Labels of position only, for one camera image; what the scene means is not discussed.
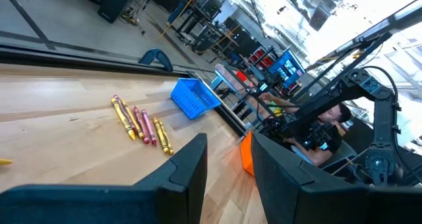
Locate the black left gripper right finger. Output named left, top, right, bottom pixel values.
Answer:
left=251, top=132, right=422, bottom=224

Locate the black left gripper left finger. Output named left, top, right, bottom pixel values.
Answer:
left=0, top=132, right=209, bottom=224

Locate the orange plastic basket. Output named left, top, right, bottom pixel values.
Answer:
left=239, top=130, right=255, bottom=178

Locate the blue plastic basket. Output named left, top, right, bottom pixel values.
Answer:
left=170, top=77, right=222, bottom=121

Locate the person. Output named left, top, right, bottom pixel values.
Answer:
left=255, top=91, right=353, bottom=168

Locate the monitor with blue screen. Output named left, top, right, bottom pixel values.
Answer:
left=267, top=48, right=307, bottom=89

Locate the red cabinet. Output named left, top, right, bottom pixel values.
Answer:
left=247, top=47, right=275, bottom=70

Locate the grey metal table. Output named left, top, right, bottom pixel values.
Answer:
left=209, top=63, right=264, bottom=126

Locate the black gantry beam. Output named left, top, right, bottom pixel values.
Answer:
left=305, top=0, right=422, bottom=73

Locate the black table clamp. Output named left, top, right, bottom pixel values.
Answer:
left=138, top=47, right=174, bottom=72

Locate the black box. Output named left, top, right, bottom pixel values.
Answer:
left=97, top=0, right=136, bottom=24

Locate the yellow cord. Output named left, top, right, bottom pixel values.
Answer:
left=160, top=0, right=205, bottom=38

